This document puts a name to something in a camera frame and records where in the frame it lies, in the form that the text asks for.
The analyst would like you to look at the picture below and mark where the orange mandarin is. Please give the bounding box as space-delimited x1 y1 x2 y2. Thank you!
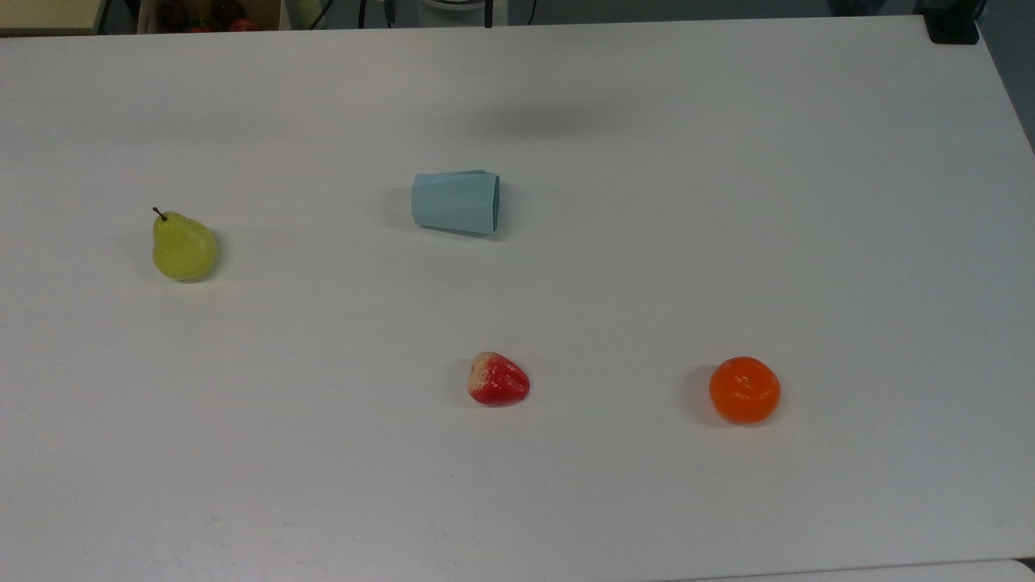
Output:
709 356 782 425

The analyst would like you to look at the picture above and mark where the red strawberry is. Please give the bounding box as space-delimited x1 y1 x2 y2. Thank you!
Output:
467 352 531 407

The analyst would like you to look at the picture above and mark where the black table clamp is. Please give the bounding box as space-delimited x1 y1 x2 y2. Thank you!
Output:
922 0 984 46

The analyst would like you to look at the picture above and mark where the box of dark fruit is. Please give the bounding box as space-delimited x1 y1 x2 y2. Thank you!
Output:
137 0 284 34

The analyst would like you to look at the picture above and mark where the beige board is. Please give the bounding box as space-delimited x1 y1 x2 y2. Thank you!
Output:
0 0 109 36

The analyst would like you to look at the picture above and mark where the green pear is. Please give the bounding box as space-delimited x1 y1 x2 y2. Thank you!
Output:
151 207 218 283

